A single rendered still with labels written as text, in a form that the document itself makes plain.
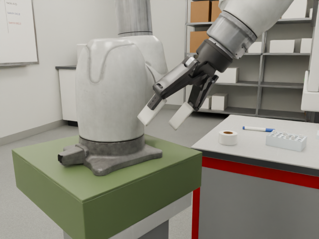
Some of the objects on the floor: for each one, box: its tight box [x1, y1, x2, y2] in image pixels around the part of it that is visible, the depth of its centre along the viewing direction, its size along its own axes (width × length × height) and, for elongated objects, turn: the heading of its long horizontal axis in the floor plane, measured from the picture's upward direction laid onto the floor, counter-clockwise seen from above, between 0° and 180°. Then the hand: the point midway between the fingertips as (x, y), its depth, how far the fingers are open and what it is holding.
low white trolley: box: [190, 115, 319, 239], centre depth 126 cm, size 58×62×76 cm
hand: (161, 120), depth 63 cm, fingers open, 13 cm apart
